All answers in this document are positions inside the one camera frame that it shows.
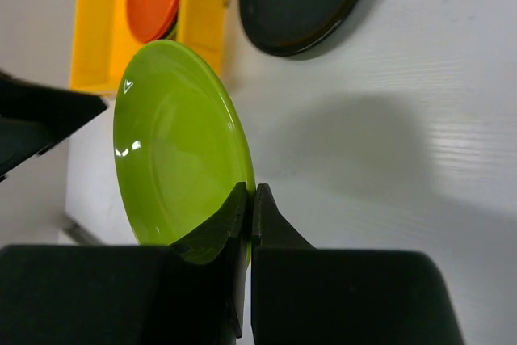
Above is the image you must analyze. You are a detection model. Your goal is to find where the green plate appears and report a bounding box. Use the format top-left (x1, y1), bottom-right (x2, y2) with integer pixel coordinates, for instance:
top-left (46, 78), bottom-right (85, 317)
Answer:
top-left (162, 21), bottom-right (177, 40)
top-left (113, 40), bottom-right (255, 264)

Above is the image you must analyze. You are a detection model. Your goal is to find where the yellow plastic bin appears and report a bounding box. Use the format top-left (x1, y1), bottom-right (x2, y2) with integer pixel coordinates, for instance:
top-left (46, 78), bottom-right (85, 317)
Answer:
top-left (69, 0), bottom-right (226, 95)

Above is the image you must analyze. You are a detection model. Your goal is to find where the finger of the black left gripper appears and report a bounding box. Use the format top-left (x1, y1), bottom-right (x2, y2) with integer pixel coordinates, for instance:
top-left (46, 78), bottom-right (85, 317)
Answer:
top-left (1, 72), bottom-right (107, 179)

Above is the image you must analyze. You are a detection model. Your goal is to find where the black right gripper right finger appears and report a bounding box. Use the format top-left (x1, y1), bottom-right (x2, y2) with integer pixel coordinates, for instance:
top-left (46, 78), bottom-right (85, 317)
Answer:
top-left (251, 183), bottom-right (464, 344)

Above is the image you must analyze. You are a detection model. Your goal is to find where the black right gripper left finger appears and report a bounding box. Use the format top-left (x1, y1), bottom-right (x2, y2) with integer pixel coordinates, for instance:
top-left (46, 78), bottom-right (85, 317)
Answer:
top-left (1, 183), bottom-right (249, 344)

